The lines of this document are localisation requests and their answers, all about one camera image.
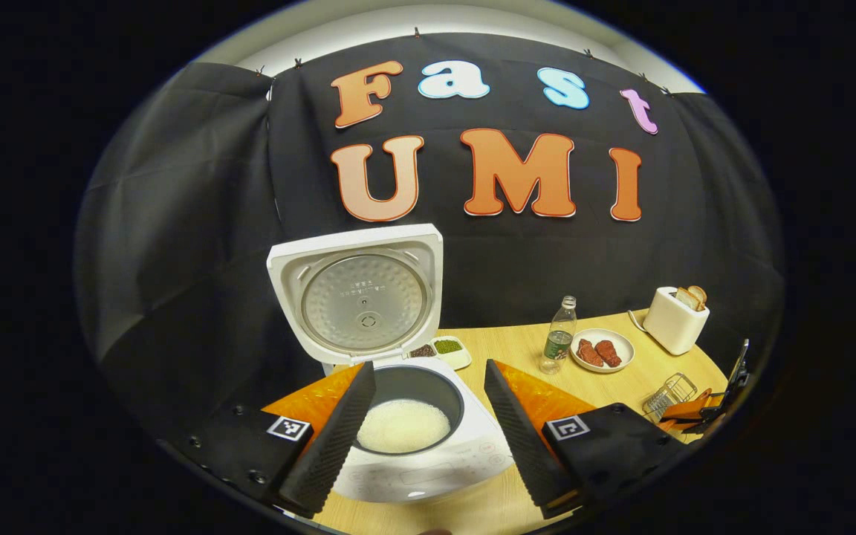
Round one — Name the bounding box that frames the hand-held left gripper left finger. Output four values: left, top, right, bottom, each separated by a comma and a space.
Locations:
175, 361, 377, 519

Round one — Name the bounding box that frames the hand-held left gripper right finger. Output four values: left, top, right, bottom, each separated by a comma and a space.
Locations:
484, 360, 689, 521

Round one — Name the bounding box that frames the wire chopstick holder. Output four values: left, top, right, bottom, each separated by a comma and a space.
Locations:
642, 373, 698, 417

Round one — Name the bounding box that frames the white rice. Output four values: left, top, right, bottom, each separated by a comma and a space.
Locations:
357, 399, 451, 454

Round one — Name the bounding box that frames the white rice cooker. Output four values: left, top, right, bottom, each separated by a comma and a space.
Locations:
266, 224, 514, 505

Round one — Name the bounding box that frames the white toaster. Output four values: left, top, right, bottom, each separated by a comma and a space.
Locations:
643, 287, 710, 355

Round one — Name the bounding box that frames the white round plate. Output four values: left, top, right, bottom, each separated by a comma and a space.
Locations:
570, 328, 635, 373

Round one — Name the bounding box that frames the clear plastic water bottle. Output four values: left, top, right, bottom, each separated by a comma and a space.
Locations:
539, 296, 577, 375

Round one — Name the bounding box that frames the white divided grain dish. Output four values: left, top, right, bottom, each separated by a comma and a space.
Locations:
406, 337, 473, 370

